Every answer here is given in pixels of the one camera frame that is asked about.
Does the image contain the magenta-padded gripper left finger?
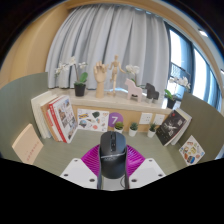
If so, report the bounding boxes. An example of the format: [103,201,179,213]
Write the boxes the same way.
[59,143,101,190]

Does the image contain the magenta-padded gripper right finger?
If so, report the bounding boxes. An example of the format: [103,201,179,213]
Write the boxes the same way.
[125,144,167,189]

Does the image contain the dark grey computer mouse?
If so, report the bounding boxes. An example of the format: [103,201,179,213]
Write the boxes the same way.
[97,130,128,180]

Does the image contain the small plant in white pot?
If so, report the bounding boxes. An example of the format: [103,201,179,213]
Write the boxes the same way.
[128,122,139,138]
[113,121,125,134]
[146,123,158,139]

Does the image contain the black cover book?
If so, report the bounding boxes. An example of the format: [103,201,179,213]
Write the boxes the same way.
[155,109,188,147]

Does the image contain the white sticker picture card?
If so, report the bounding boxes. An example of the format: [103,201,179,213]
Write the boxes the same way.
[76,108,110,133]

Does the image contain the red-spined photo-cover book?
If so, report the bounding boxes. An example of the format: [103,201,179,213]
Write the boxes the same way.
[46,94,79,144]

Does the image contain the beige thick book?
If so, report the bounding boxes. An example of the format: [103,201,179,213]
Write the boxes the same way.
[11,123,45,165]

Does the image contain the brown book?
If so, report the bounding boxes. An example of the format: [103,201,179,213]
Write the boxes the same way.
[39,96,59,142]

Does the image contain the purple round number sign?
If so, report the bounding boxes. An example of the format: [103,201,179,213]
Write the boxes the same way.
[108,112,125,128]

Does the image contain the white thick book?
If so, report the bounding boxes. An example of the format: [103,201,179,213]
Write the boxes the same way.
[30,90,56,140]

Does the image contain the white orchid in black pot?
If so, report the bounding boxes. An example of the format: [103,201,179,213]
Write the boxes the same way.
[54,56,89,98]
[164,75,192,110]

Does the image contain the wooden desk shelf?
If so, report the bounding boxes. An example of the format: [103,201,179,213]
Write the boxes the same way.
[49,87,173,134]

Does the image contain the green felt desk partition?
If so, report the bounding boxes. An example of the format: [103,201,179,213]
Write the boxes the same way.
[178,91,224,159]
[0,72,51,159]

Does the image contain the black wooden horse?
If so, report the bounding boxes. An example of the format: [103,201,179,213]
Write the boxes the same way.
[144,82,160,102]

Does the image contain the pink wooden horse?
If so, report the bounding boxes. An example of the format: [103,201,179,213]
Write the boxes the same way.
[124,78,144,103]

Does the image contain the wooden hand model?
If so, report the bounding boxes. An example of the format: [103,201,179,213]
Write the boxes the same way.
[93,60,109,99]

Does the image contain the white orchid plant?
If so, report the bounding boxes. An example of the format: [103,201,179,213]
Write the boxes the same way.
[124,64,142,86]

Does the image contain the wooden artist mannequin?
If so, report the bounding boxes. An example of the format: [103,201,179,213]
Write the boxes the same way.
[107,54,128,98]

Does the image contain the dark-framed window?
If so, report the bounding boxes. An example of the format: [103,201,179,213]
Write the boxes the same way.
[164,21,221,111]

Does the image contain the grey white curtain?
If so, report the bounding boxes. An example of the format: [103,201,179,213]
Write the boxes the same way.
[44,3,171,93]

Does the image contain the white wall socket plate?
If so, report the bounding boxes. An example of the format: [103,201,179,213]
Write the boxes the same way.
[153,113,166,126]
[138,112,154,125]

